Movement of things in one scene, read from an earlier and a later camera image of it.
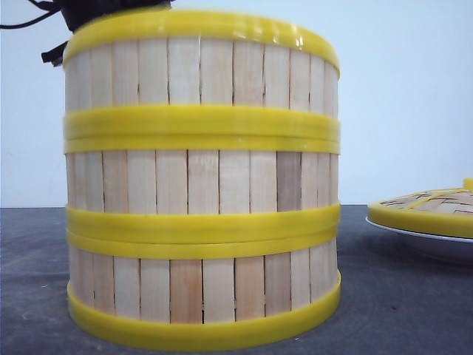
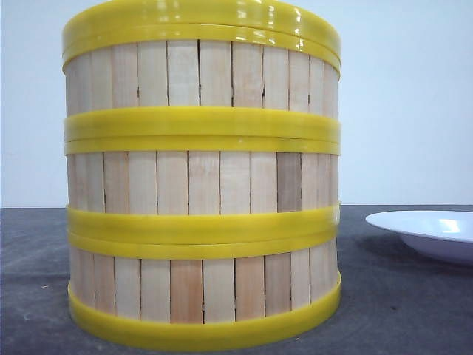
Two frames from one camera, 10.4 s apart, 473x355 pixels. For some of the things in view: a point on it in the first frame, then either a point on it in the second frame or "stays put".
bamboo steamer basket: x=182 y=75 stays put
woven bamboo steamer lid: x=445 y=211 to x=126 y=22
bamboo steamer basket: x=213 y=189 stays put
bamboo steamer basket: x=202 y=291 stays put
